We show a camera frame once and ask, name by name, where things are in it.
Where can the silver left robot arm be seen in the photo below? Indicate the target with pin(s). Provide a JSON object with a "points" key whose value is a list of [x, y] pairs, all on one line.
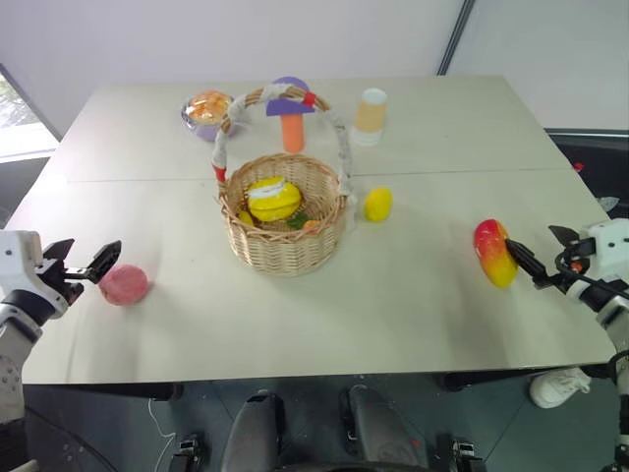
{"points": [[19, 319]]}

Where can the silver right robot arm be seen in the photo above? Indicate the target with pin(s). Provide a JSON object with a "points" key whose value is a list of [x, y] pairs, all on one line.
{"points": [[614, 314]]}

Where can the purple cap orange stem mushroom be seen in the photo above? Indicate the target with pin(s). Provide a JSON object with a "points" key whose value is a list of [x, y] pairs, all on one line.
{"points": [[293, 130]]}

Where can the yellow lemon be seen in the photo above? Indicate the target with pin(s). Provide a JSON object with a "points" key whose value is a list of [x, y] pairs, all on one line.
{"points": [[378, 205]]}

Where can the brown paper cup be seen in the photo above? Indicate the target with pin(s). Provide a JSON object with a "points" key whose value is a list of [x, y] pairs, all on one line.
{"points": [[371, 113]]}

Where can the pink peach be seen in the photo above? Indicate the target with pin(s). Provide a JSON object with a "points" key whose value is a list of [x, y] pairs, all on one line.
{"points": [[124, 285]]}

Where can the small yellow fruit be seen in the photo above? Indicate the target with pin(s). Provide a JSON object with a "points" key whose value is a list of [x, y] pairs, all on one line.
{"points": [[245, 218]]}

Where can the small orange fruit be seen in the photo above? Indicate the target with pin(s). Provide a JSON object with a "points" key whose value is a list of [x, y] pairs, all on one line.
{"points": [[311, 226]]}

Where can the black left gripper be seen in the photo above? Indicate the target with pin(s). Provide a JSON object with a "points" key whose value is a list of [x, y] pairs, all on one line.
{"points": [[58, 281]]}

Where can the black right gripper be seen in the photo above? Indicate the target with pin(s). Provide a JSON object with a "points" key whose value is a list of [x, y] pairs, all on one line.
{"points": [[574, 260]]}

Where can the purple bowl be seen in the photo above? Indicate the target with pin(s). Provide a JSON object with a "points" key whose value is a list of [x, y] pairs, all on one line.
{"points": [[204, 132]]}

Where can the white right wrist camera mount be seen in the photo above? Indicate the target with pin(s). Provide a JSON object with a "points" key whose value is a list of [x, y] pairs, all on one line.
{"points": [[607, 246]]}

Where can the red and yellow mango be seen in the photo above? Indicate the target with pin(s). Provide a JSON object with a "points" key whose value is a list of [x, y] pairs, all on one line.
{"points": [[496, 255]]}

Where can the window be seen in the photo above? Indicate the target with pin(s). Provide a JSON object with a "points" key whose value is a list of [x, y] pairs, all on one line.
{"points": [[19, 123]]}

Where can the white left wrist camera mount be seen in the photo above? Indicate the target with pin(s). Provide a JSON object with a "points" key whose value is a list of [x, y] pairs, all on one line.
{"points": [[17, 260]]}

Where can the dark wall strip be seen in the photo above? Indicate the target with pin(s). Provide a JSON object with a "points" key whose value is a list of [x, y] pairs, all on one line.
{"points": [[454, 37]]}

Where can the white shoe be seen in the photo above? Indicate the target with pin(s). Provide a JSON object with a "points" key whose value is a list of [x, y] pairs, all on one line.
{"points": [[557, 387]]}

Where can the orange bread bun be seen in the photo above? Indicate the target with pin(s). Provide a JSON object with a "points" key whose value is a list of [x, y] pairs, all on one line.
{"points": [[209, 107]]}

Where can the green leaf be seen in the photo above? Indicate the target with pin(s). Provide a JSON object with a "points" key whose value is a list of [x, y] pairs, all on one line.
{"points": [[296, 221]]}

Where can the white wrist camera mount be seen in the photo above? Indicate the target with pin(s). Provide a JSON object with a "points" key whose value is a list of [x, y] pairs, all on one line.
{"points": [[607, 246], [17, 260]]}

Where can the yellow starfruit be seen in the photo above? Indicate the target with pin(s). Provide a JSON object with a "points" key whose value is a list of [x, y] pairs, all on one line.
{"points": [[272, 201]]}

